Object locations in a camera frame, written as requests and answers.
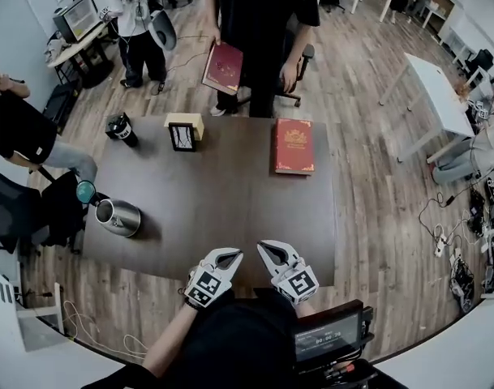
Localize pile of grey clothes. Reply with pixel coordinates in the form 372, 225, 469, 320
43, 38, 72, 67

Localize person's left forearm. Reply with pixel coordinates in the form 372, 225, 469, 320
142, 304, 200, 377

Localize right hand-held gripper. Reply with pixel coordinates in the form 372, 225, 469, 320
256, 239, 320, 306

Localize person's black shirt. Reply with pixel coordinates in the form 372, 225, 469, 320
80, 288, 300, 389

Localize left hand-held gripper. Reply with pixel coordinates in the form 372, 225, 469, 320
184, 247, 245, 310

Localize black bottle white label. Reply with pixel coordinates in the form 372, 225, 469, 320
104, 112, 140, 149

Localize light wooden box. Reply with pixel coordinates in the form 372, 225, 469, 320
163, 112, 205, 143

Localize white cable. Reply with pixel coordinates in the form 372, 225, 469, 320
63, 300, 150, 358

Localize steel electric kettle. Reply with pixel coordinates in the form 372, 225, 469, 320
75, 179, 143, 239

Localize red hardcover book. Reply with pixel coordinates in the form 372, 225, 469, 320
273, 117, 316, 177
200, 41, 245, 96

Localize black chest monitor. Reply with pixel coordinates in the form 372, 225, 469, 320
290, 299, 376, 366

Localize white desk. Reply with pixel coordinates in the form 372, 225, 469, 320
378, 52, 478, 165
0, 257, 66, 354

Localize black picture frame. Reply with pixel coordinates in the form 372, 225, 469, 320
167, 122, 199, 154

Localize grey shell backpack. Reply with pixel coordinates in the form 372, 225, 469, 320
148, 8, 178, 52

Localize black mini fridge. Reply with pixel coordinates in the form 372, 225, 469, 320
53, 0, 110, 44

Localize round wooden table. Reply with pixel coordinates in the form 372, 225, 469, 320
46, 22, 120, 89

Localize black walking pad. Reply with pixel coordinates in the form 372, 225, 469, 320
41, 83, 80, 135

